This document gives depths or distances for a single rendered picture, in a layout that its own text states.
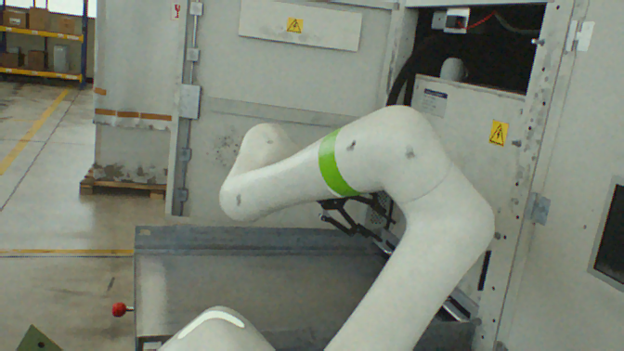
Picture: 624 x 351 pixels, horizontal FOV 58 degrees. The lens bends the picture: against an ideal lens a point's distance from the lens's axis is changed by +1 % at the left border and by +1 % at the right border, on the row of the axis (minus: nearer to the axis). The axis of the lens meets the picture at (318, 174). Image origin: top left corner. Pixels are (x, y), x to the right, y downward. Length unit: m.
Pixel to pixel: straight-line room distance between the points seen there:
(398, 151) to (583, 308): 0.41
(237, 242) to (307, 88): 0.50
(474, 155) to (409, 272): 0.57
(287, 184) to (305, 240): 0.67
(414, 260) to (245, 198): 0.40
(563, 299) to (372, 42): 0.96
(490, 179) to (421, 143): 0.50
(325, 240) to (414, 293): 0.88
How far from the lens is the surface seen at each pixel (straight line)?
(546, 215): 1.05
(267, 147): 1.17
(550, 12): 1.15
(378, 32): 1.69
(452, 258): 0.84
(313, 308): 1.32
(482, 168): 1.31
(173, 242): 1.57
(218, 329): 0.65
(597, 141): 0.98
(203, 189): 1.78
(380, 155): 0.80
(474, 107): 1.35
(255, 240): 1.60
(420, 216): 0.85
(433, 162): 0.82
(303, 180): 0.94
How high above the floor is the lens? 1.44
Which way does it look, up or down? 13 degrees down
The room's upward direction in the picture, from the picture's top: 8 degrees clockwise
